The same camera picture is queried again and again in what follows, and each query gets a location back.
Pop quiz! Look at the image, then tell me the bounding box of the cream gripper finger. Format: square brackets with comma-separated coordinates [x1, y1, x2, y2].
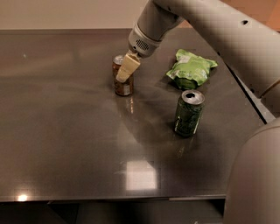
[116, 51, 141, 83]

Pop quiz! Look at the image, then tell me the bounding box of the orange soda can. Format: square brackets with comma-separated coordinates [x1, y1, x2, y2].
[112, 55, 134, 96]

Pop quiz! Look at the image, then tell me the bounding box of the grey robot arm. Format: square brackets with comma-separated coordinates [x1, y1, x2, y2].
[116, 0, 280, 224]

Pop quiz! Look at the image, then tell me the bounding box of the green rice chip bag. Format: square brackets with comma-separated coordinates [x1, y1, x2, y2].
[166, 49, 218, 90]

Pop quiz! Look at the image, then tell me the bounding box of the green soda can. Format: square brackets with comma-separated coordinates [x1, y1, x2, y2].
[174, 89, 205, 137]

